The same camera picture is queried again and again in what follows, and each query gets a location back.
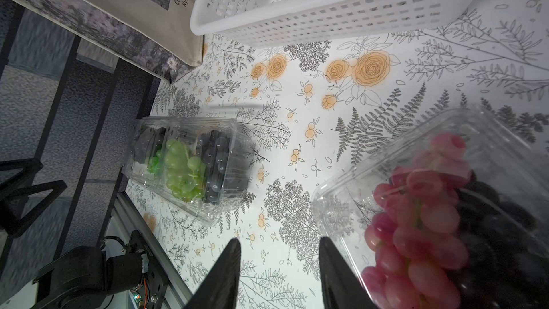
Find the small black grape bunch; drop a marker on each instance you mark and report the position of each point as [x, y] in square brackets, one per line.
[147, 143]

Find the green grape bunch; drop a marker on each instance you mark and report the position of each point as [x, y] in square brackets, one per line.
[155, 163]
[184, 173]

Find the dark blue grape bunch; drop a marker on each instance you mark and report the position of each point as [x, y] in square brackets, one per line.
[224, 173]

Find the pink grape bunch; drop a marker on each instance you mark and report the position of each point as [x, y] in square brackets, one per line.
[414, 238]

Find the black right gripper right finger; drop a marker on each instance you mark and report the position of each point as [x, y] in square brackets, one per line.
[340, 288]

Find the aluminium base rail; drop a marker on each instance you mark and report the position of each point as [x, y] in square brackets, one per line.
[124, 231]

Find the clear plastic clamshell container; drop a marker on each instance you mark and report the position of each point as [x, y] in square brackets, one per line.
[137, 171]

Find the dark red grape bunch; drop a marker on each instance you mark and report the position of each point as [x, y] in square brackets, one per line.
[507, 267]

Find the white plastic basket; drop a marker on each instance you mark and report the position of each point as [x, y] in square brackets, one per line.
[274, 23]

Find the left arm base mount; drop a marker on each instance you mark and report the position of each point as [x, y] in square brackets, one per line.
[86, 276]

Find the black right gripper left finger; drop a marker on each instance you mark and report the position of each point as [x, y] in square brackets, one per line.
[220, 288]

